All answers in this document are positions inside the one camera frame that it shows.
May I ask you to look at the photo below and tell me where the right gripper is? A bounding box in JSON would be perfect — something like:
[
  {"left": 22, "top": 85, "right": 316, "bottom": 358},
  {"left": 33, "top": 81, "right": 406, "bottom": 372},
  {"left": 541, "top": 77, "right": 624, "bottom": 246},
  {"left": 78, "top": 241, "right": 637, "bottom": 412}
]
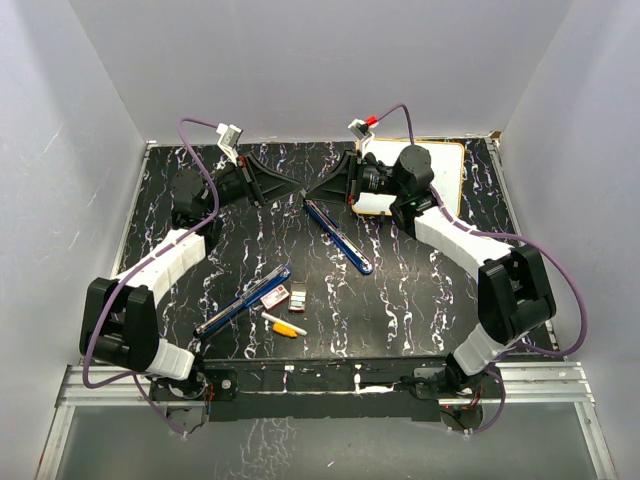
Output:
[{"left": 304, "top": 149, "right": 405, "bottom": 207}]

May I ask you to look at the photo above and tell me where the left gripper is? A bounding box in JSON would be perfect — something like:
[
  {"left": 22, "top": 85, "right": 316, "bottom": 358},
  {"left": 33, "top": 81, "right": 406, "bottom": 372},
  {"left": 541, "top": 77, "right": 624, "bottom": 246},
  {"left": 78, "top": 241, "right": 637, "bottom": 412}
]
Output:
[{"left": 204, "top": 153, "right": 303, "bottom": 215}]

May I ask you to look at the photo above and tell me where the red white staple box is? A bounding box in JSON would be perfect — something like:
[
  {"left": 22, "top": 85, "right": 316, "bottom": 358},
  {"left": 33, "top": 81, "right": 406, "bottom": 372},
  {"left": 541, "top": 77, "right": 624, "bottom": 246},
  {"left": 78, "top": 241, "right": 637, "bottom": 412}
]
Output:
[{"left": 260, "top": 285, "right": 290, "bottom": 310}]

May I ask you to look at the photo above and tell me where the staple tray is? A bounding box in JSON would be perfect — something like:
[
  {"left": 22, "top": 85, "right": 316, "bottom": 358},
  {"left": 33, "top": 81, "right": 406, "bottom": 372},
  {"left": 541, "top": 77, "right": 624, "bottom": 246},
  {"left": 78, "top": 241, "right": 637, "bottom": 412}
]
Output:
[{"left": 288, "top": 282, "right": 307, "bottom": 313}]

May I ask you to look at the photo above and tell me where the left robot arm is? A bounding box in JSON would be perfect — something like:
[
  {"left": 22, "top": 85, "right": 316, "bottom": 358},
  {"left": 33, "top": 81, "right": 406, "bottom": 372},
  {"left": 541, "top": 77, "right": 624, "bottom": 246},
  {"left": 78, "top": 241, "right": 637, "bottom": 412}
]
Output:
[{"left": 79, "top": 154, "right": 301, "bottom": 399}]

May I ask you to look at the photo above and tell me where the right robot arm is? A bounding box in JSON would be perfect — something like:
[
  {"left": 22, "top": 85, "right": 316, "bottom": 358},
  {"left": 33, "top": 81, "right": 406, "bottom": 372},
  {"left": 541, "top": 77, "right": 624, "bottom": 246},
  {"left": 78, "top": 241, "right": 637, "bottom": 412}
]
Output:
[{"left": 303, "top": 144, "right": 556, "bottom": 397}]

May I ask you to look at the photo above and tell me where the white marker pen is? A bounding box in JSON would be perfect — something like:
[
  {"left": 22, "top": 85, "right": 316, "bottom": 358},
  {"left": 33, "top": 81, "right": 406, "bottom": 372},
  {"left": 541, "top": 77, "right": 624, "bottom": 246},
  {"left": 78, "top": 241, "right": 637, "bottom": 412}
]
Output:
[{"left": 260, "top": 312, "right": 308, "bottom": 336}]

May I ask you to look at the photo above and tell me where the yellow marker cap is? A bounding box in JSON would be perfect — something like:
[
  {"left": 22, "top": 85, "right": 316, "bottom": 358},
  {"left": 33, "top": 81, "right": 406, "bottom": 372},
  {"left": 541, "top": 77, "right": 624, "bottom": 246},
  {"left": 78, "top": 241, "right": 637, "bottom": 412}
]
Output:
[{"left": 273, "top": 323, "right": 298, "bottom": 338}]

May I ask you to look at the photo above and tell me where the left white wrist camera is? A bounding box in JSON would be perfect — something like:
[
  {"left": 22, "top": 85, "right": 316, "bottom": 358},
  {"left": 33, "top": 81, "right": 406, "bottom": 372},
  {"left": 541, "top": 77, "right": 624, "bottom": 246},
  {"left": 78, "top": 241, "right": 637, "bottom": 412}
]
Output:
[{"left": 216, "top": 123, "right": 243, "bottom": 163}]

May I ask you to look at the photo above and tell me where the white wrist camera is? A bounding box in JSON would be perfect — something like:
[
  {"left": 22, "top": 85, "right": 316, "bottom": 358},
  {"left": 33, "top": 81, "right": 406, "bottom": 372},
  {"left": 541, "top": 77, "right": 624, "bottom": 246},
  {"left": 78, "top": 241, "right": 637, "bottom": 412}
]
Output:
[
  {"left": 216, "top": 123, "right": 243, "bottom": 163},
  {"left": 348, "top": 116, "right": 378, "bottom": 152}
]

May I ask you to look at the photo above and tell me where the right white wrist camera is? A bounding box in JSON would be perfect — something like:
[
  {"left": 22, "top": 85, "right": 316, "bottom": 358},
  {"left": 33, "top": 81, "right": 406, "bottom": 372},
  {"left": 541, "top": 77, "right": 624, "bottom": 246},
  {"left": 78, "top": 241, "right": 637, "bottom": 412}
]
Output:
[{"left": 348, "top": 116, "right": 378, "bottom": 152}]

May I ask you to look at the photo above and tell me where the small whiteboard orange frame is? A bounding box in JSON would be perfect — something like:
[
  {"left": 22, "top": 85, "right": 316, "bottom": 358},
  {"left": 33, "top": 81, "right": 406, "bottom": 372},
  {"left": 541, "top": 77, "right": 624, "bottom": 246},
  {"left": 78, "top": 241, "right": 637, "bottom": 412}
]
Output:
[{"left": 352, "top": 139, "right": 466, "bottom": 216}]

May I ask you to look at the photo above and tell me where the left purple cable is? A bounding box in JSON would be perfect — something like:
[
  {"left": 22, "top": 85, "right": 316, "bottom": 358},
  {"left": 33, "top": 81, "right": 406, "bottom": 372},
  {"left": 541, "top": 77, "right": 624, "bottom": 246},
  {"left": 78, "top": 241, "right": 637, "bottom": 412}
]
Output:
[{"left": 82, "top": 117, "right": 226, "bottom": 439}]

